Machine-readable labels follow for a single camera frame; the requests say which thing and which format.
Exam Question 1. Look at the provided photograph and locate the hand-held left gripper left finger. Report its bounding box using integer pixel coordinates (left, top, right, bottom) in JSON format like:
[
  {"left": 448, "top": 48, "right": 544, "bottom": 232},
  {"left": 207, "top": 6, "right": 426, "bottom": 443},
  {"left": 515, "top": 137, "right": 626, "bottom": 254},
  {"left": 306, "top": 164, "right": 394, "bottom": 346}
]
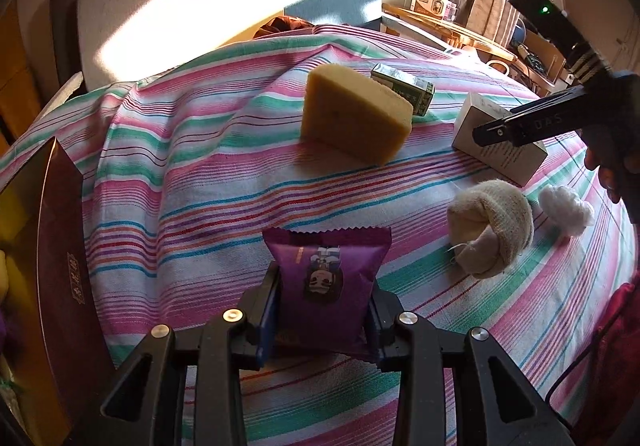
[{"left": 80, "top": 262, "right": 281, "bottom": 446}]

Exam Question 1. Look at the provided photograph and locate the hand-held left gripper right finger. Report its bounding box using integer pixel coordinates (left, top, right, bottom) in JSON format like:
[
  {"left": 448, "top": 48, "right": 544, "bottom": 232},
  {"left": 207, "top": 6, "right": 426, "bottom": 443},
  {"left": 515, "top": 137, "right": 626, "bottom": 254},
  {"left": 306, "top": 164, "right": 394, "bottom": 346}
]
[{"left": 367, "top": 287, "right": 576, "bottom": 446}]

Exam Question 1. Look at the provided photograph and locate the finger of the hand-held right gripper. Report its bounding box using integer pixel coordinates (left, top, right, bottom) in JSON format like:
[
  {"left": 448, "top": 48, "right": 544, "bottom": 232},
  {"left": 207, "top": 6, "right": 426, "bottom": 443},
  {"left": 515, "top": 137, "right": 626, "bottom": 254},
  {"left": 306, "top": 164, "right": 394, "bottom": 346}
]
[{"left": 472, "top": 85, "right": 598, "bottom": 148}]

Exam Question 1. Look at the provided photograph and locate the purple snack packet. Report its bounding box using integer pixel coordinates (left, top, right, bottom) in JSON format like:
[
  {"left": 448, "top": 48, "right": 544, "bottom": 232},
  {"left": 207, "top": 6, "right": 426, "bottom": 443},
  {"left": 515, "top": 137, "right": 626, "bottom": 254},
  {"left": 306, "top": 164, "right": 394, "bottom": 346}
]
[{"left": 262, "top": 226, "right": 392, "bottom": 361}]

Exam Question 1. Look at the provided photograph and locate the white plastic bag ball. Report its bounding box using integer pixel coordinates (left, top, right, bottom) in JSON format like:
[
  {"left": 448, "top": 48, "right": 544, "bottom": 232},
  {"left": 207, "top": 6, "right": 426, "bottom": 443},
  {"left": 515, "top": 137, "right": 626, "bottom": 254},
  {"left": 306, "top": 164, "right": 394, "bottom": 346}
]
[{"left": 539, "top": 185, "right": 596, "bottom": 237}]

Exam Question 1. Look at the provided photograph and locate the beige sock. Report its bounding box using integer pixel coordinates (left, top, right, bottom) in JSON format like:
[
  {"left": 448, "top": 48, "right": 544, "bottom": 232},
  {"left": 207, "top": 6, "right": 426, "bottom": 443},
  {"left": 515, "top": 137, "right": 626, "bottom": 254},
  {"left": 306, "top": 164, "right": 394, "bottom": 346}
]
[{"left": 446, "top": 179, "right": 533, "bottom": 279}]

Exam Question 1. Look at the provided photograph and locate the green white carton box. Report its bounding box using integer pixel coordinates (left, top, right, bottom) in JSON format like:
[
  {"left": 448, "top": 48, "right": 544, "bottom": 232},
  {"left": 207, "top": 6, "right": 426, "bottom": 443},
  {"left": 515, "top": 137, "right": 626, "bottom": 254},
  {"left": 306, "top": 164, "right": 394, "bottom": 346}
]
[{"left": 371, "top": 63, "right": 436, "bottom": 118}]

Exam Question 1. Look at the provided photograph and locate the yellow sponge block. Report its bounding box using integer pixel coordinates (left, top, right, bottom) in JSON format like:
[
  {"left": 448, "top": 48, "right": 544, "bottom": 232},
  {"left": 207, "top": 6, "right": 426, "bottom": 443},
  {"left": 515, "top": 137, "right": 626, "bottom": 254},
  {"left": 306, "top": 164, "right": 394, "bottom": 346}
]
[{"left": 300, "top": 63, "right": 414, "bottom": 167}]

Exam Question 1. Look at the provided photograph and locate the gold tin box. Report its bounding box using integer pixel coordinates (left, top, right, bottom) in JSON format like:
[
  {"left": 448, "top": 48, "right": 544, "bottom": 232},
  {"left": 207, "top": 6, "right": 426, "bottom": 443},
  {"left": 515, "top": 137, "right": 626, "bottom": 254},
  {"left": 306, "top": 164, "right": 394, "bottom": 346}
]
[{"left": 0, "top": 136, "right": 117, "bottom": 446}]

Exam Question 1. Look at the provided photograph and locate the person's right hand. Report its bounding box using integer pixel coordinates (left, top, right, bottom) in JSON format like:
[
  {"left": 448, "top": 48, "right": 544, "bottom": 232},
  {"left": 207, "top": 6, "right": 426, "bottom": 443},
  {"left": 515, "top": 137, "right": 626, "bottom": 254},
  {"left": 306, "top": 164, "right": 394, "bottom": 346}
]
[{"left": 585, "top": 147, "right": 623, "bottom": 204}]

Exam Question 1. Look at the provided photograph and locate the cardboard box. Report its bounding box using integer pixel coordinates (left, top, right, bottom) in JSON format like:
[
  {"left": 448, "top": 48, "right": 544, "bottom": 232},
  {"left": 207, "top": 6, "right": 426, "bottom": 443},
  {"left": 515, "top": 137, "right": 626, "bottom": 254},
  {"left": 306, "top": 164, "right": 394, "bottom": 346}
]
[{"left": 520, "top": 28, "right": 568, "bottom": 84}]

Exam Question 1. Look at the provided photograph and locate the wooden side table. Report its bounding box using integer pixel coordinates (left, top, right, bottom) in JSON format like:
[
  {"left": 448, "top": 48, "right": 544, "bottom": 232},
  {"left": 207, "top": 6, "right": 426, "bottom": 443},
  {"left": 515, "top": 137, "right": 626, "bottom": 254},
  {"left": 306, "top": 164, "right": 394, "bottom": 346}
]
[{"left": 382, "top": 3, "right": 518, "bottom": 62}]

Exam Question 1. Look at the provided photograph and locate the striped pink green bedsheet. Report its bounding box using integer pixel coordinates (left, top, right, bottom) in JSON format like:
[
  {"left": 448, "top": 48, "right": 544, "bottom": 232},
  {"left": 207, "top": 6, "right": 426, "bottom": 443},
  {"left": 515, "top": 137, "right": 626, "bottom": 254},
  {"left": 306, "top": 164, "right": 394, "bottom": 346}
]
[{"left": 0, "top": 23, "right": 640, "bottom": 446}]

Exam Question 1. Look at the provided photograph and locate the red cloth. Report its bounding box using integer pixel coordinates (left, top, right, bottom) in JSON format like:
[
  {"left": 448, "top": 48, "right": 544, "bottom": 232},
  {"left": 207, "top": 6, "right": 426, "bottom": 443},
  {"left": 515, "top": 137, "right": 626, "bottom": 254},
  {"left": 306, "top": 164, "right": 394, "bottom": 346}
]
[{"left": 572, "top": 271, "right": 640, "bottom": 446}]

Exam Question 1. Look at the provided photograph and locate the brown cloth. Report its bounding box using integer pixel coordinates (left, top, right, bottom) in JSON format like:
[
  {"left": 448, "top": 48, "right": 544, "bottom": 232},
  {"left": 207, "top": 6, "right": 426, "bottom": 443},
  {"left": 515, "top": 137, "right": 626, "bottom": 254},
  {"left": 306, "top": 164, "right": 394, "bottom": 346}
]
[{"left": 252, "top": 15, "right": 317, "bottom": 39}]

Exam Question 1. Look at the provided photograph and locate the white foam board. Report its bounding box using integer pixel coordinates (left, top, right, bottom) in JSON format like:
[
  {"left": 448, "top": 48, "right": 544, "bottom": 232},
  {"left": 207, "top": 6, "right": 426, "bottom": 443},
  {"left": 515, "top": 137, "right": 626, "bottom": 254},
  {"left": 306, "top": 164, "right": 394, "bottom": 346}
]
[{"left": 30, "top": 71, "right": 83, "bottom": 127}]

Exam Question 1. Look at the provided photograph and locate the wooden wardrobe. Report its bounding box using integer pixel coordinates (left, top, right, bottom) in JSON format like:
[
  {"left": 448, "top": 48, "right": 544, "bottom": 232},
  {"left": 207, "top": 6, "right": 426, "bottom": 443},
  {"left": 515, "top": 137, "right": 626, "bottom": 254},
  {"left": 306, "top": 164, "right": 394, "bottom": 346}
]
[{"left": 0, "top": 1, "right": 46, "bottom": 147}]

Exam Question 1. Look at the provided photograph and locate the black rolled mat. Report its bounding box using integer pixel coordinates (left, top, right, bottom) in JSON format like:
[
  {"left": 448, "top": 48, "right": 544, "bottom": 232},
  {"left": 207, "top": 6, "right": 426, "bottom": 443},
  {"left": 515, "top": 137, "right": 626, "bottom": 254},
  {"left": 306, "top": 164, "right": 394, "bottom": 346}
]
[{"left": 49, "top": 0, "right": 88, "bottom": 87}]

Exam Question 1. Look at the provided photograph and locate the white metal frame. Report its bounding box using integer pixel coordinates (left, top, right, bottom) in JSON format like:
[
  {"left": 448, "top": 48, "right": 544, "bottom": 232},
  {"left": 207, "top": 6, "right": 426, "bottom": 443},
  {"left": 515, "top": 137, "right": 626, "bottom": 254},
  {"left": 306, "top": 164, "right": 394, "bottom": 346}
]
[{"left": 380, "top": 11, "right": 453, "bottom": 52}]

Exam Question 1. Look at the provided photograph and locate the black cable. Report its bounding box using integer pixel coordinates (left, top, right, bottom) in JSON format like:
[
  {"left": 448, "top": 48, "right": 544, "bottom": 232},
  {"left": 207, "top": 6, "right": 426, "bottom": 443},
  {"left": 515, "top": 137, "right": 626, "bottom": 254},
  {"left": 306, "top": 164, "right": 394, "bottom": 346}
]
[{"left": 545, "top": 313, "right": 628, "bottom": 407}]

